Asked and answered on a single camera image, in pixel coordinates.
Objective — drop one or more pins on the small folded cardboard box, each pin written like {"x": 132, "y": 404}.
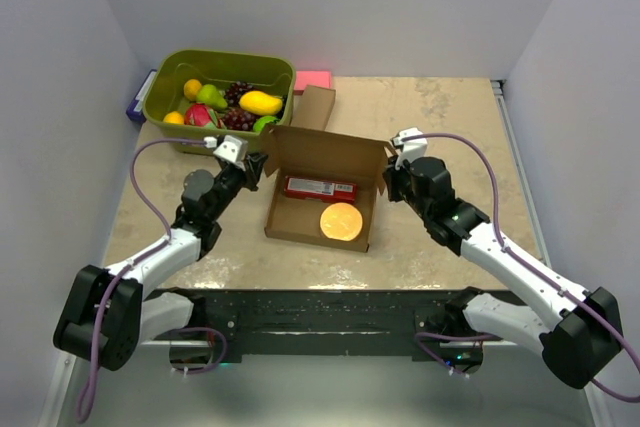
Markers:
{"x": 314, "y": 108}

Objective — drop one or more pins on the orange fruit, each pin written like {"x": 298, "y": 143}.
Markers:
{"x": 191, "y": 89}
{"x": 174, "y": 118}

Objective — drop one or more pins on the pink sticky note pad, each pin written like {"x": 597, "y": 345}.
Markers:
{"x": 317, "y": 78}

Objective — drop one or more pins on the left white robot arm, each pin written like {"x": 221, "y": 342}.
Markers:
{"x": 110, "y": 311}

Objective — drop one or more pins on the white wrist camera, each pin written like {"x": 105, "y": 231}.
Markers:
{"x": 229, "y": 149}
{"x": 410, "y": 144}

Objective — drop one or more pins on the purple grapes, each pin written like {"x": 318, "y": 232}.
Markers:
{"x": 239, "y": 119}
{"x": 235, "y": 91}

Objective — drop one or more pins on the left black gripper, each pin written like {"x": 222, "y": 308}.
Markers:
{"x": 252, "y": 170}

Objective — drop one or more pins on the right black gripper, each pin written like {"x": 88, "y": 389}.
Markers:
{"x": 390, "y": 177}

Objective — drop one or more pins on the green pear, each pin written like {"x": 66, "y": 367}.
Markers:
{"x": 211, "y": 97}

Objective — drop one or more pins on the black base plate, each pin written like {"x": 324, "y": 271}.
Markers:
{"x": 419, "y": 324}

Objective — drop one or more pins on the purple rectangular box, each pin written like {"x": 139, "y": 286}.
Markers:
{"x": 134, "y": 110}

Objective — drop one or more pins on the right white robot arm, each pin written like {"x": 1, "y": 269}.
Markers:
{"x": 571, "y": 328}

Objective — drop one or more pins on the yellow mango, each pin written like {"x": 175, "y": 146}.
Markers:
{"x": 260, "y": 103}

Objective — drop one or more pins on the orange fruit front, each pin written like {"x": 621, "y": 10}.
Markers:
{"x": 174, "y": 118}

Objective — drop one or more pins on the red rectangular packet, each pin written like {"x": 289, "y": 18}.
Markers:
{"x": 322, "y": 190}

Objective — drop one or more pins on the orange fruit back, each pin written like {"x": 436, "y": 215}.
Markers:
{"x": 191, "y": 89}

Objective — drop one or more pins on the purple grapes front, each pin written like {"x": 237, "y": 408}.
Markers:
{"x": 239, "y": 119}

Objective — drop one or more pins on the purple grapes back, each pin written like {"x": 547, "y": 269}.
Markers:
{"x": 235, "y": 91}

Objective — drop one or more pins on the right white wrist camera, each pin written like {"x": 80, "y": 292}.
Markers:
{"x": 410, "y": 144}

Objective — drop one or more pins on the green round fruit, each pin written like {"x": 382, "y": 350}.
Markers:
{"x": 264, "y": 121}

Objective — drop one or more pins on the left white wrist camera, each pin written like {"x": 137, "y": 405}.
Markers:
{"x": 229, "y": 149}

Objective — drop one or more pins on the olive green plastic bin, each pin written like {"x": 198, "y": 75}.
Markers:
{"x": 272, "y": 75}

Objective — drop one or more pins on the large cardboard box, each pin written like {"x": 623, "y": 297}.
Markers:
{"x": 314, "y": 169}

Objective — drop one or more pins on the orange round sponge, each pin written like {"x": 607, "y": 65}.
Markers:
{"x": 341, "y": 221}

